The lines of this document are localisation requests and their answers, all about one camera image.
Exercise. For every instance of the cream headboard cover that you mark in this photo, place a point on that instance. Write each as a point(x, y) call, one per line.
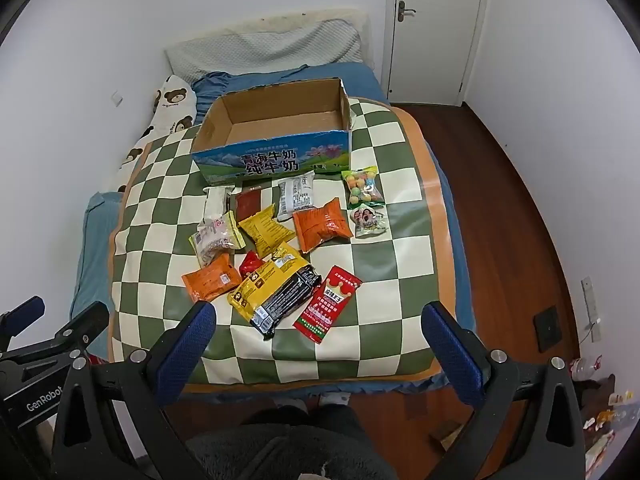
point(300, 16)

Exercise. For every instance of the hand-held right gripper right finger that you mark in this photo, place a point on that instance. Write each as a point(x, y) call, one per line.
point(450, 355)

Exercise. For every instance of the large orange puffed snack packet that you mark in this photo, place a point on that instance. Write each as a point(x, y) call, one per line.
point(322, 225)

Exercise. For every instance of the blue bed sheet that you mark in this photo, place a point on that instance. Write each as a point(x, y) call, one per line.
point(95, 260)

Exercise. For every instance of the dark red snack packet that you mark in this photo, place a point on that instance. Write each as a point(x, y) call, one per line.
point(248, 203)

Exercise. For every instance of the small red snack packet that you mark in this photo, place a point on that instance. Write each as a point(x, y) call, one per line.
point(249, 266)

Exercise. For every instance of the small clear picture snack packet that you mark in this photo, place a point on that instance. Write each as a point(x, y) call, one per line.
point(370, 220)

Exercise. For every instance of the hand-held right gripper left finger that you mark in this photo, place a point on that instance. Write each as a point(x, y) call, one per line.
point(186, 345)

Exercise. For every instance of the clear plastic bottle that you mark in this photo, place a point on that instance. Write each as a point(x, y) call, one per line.
point(587, 367)

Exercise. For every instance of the pile of packaging litter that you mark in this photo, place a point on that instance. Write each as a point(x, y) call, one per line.
point(602, 425)

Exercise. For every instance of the pale yellow edged snack packet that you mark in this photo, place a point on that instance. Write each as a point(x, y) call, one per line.
point(215, 240)

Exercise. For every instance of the long yellow black snack packet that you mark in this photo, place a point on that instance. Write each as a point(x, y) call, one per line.
point(270, 290)

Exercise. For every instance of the small orange snack packet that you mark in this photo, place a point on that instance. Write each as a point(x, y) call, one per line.
point(210, 282)

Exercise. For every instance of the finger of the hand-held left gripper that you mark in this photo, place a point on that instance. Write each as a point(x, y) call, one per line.
point(25, 308)
point(82, 322)

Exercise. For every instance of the green white checkered mat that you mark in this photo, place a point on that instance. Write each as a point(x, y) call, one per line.
point(400, 260)

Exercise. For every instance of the white wall socket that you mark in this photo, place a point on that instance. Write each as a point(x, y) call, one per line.
point(117, 98)

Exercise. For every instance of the plain white snack packet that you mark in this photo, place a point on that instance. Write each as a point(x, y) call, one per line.
point(217, 202)

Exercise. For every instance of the cardboard box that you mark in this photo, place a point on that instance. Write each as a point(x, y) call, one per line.
point(280, 120)

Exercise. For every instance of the yellow puffed snack packet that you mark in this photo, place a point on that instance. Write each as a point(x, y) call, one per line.
point(265, 230)

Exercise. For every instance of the bear print pillow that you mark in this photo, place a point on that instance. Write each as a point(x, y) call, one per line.
point(170, 102)

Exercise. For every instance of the white door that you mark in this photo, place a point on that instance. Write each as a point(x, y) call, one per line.
point(440, 30)

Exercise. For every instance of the black floor plate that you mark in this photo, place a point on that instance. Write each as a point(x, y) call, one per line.
point(547, 329)

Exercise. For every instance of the grey pillow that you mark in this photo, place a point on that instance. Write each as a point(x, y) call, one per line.
point(260, 50)

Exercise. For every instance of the white black label snack packet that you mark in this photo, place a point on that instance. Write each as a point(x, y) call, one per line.
point(295, 195)

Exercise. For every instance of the white power strip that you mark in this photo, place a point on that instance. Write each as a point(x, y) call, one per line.
point(590, 305)

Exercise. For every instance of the red green snack packet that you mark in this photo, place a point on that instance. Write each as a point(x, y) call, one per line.
point(325, 310)

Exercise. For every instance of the colourful candy ball bag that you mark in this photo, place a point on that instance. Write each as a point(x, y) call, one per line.
point(362, 187)

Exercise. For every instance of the person's dark fleece clothing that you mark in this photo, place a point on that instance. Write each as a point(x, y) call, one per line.
point(290, 445)

